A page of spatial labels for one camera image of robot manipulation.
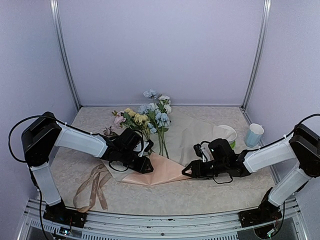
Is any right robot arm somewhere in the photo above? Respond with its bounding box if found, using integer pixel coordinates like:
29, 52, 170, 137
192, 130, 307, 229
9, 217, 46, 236
181, 123, 320, 222

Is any pink rose stem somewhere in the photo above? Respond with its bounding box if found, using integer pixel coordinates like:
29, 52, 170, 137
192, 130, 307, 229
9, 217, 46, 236
111, 110, 130, 129

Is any right aluminium frame post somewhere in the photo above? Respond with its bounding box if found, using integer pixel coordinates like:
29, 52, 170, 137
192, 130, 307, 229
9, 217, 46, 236
241, 0, 272, 112

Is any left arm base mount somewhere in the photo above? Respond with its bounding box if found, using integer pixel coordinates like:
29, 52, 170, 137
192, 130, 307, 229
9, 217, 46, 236
43, 200, 87, 229

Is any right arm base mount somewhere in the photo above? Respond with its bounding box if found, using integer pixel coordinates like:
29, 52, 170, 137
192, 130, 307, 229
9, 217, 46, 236
238, 187, 283, 228

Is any dried mauve flower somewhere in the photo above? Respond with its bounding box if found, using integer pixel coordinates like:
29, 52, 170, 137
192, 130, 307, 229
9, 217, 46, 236
103, 126, 115, 137

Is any aluminium frame post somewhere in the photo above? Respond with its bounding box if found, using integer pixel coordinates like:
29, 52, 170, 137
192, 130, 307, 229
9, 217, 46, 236
241, 0, 272, 112
49, 0, 82, 111

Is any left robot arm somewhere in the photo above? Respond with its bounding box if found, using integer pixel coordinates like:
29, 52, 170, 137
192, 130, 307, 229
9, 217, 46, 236
21, 111, 154, 223

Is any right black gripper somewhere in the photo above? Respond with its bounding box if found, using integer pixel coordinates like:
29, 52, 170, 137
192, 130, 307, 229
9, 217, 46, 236
181, 159, 228, 180

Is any yellow rose bunch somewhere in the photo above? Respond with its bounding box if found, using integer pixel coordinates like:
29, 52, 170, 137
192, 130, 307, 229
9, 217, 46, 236
123, 108, 151, 140

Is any tan ribbon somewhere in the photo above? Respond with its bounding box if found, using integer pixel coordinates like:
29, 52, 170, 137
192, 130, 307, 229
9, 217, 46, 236
72, 164, 112, 213

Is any white rose stem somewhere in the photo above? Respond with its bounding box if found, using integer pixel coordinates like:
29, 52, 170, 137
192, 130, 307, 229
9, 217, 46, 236
163, 104, 172, 114

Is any pink wrapping paper sheet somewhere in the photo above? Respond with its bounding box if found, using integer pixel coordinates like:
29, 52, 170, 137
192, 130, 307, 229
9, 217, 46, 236
104, 110, 224, 186

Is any white ceramic bowl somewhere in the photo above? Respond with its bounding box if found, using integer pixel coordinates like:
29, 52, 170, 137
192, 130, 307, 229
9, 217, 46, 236
218, 125, 237, 145

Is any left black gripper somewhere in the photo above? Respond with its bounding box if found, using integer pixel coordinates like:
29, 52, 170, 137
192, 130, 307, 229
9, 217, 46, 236
119, 148, 153, 175

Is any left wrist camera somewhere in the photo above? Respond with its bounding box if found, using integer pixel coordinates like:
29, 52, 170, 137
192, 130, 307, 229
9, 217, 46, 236
133, 139, 154, 157

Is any left aluminium frame post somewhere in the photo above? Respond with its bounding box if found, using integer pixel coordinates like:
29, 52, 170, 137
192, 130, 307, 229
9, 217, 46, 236
49, 0, 82, 111

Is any white pink flower stem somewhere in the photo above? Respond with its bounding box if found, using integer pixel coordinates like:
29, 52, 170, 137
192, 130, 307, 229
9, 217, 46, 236
158, 95, 171, 105

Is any front aluminium rail base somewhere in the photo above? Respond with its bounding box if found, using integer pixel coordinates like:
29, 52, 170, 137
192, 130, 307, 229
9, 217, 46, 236
14, 198, 311, 240

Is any green plate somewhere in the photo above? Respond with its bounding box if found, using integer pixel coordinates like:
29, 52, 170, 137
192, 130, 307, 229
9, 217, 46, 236
228, 140, 236, 149

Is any light blue cup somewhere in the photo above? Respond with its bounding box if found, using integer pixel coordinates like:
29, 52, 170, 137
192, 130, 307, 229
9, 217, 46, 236
244, 123, 264, 148

